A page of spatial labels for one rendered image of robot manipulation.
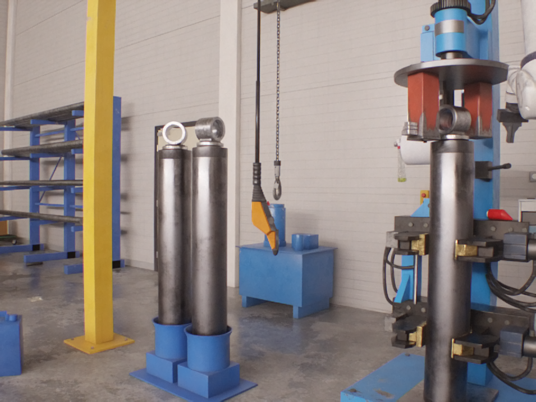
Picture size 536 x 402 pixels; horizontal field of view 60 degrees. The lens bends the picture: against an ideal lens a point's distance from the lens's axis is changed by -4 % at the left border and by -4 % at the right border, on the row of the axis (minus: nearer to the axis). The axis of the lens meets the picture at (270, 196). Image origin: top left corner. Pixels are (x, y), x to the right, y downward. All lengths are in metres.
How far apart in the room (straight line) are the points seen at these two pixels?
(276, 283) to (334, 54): 2.48
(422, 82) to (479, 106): 0.39
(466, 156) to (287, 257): 2.57
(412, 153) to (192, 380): 2.07
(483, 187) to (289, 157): 3.04
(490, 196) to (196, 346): 1.88
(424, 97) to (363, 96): 2.73
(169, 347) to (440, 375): 1.63
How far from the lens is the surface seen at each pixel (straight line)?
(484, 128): 2.65
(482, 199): 2.88
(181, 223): 3.06
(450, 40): 2.56
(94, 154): 3.83
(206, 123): 2.87
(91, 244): 3.87
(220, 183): 2.83
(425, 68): 2.34
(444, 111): 2.57
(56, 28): 10.54
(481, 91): 2.66
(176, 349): 3.20
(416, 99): 2.39
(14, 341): 3.53
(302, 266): 4.54
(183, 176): 3.06
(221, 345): 2.97
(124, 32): 8.36
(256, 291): 4.94
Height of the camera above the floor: 1.23
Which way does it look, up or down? 1 degrees down
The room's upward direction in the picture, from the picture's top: straight up
